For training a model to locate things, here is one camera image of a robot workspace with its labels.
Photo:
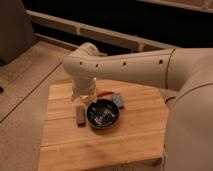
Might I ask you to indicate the black bowl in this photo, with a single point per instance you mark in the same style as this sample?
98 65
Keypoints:
102 114

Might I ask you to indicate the wooden board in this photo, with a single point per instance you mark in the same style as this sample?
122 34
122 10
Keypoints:
138 135

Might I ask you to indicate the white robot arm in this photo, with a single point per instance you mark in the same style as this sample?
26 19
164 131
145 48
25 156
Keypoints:
188 143

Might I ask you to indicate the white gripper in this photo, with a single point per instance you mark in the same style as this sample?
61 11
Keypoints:
84 89

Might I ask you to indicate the orange carrot toy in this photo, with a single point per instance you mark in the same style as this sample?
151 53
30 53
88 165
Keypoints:
101 93

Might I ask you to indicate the white window rail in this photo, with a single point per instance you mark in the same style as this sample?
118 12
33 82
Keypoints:
95 33

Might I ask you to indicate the beige cabinet at left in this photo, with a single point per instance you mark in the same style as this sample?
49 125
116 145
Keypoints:
16 31

